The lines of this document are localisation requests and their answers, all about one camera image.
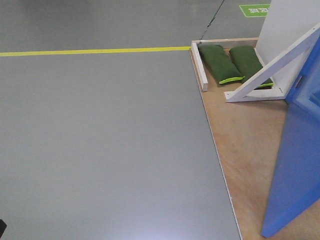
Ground green sandbag by door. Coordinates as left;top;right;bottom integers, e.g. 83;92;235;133
198;44;245;85
229;45;263;84

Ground black guy cable far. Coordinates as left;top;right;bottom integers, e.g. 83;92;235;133
198;0;226;45

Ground white wooden edge beam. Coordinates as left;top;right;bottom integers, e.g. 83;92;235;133
190;41;209;92

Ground blue door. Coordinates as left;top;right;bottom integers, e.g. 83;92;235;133
261;42;320;238

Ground plywood door platform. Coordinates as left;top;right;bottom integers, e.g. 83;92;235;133
201;64;320;240

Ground black robot part left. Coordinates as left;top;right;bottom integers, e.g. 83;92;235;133
0;219;7;238

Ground left green sandbag by door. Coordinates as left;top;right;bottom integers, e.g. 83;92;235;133
198;44;245;85

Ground green floor sign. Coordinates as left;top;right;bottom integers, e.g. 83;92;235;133
239;4;270;18

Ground right green sandbag by door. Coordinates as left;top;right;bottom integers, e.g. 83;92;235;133
229;45;263;84

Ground white wall panel by door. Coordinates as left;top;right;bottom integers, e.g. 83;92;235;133
256;0;320;96

